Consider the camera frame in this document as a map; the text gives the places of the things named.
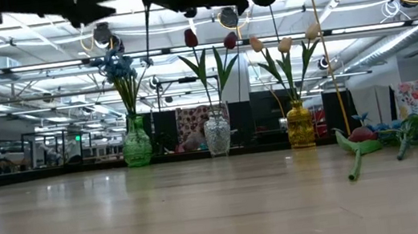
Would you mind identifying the dark red artificial tulip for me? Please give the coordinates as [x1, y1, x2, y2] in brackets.
[331, 121, 388, 185]
[174, 27, 217, 117]
[209, 31, 248, 111]

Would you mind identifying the clear glass vase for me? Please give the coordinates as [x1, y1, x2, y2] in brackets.
[201, 108, 235, 159]

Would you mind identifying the green glass vase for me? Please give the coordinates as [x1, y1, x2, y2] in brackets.
[118, 114, 156, 170]

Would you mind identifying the yellow glass vase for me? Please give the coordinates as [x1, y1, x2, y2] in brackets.
[283, 97, 317, 151]

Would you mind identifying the long ceiling light strip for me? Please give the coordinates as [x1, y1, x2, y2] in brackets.
[0, 13, 418, 82]

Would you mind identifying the small black ceiling reel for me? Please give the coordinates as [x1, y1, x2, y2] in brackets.
[148, 75, 162, 91]
[316, 54, 331, 72]

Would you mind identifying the white pillar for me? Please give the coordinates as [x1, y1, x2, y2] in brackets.
[217, 50, 253, 104]

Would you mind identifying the red patterned panel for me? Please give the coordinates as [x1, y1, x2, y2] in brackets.
[174, 101, 234, 154]

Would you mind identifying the black partition panel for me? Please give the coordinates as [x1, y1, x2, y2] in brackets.
[321, 87, 360, 131]
[225, 86, 305, 149]
[123, 107, 182, 160]

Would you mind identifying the person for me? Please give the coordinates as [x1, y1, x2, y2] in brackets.
[176, 128, 209, 154]

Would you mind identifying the white hanging cloth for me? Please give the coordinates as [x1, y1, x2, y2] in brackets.
[348, 83, 396, 129]

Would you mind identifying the floral printed cloth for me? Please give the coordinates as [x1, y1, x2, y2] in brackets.
[389, 79, 418, 121]

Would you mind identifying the black hanging cable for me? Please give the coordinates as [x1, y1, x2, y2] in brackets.
[267, 2, 294, 97]

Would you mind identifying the yellow hanging cable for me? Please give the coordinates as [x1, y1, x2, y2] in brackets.
[307, 0, 353, 139]

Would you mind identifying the silver air duct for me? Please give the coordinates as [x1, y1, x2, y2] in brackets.
[335, 4, 418, 75]

